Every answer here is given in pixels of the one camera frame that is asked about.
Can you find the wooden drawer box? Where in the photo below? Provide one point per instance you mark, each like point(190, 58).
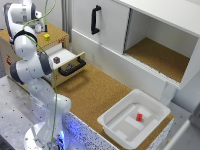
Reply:
point(57, 36)

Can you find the yellow block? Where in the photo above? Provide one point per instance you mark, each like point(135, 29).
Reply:
point(47, 37)

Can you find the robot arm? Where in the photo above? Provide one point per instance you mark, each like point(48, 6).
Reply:
point(30, 69)

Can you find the white sliding door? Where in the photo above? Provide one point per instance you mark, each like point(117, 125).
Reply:
point(111, 23)

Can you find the purple block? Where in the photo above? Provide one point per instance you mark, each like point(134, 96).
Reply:
point(56, 60)

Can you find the white cabinet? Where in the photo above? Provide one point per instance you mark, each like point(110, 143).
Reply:
point(150, 78)

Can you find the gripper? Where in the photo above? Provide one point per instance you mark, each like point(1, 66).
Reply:
point(42, 24)

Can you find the pink block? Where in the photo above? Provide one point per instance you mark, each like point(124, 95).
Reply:
point(139, 117)

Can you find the white plastic box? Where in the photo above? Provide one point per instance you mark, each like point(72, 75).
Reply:
point(116, 125)

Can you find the wooden drawer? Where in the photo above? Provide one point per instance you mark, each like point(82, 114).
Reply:
point(68, 58)

